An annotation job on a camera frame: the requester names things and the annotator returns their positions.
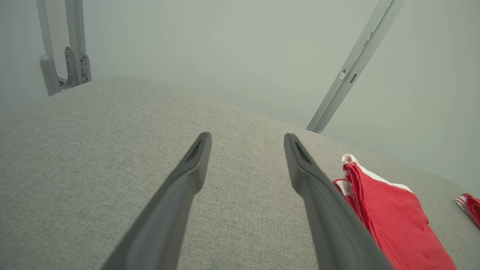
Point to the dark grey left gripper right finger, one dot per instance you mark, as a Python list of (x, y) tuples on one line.
[(333, 232)]

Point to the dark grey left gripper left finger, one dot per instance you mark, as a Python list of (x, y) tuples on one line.
[(165, 225)]

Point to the red shorts white stripe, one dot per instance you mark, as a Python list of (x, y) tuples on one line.
[(397, 217)]

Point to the red basketball jersey black lettering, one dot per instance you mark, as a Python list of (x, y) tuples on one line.
[(470, 210)]

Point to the grey slotted metal post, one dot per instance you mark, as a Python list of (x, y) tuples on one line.
[(356, 63)]

